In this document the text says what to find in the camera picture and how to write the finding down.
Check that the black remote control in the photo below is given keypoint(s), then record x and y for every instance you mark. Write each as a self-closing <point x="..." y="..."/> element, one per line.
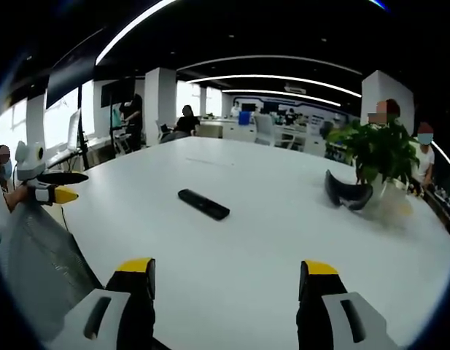
<point x="203" y="204"/>

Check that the grey mesh office chair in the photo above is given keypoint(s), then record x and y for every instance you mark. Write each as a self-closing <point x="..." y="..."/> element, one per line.
<point x="38" y="255"/>

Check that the black tripod stand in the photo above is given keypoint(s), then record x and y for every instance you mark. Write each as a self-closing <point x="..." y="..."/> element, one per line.
<point x="82" y="135"/>

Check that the green potted plant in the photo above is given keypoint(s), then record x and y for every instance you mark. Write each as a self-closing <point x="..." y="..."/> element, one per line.
<point x="383" y="160"/>

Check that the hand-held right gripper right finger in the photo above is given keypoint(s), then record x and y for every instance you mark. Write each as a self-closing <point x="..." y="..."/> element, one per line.
<point x="334" y="310"/>

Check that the black curved headset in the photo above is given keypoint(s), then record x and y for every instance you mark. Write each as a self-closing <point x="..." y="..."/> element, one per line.
<point x="346" y="195"/>

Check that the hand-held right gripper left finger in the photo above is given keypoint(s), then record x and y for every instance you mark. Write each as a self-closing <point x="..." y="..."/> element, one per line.
<point x="111" y="310"/>

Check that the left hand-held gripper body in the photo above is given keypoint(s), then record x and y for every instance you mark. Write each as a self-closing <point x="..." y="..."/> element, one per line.
<point x="28" y="160"/>

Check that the blue box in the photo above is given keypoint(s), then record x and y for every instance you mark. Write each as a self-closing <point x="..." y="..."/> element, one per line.
<point x="244" y="118"/>

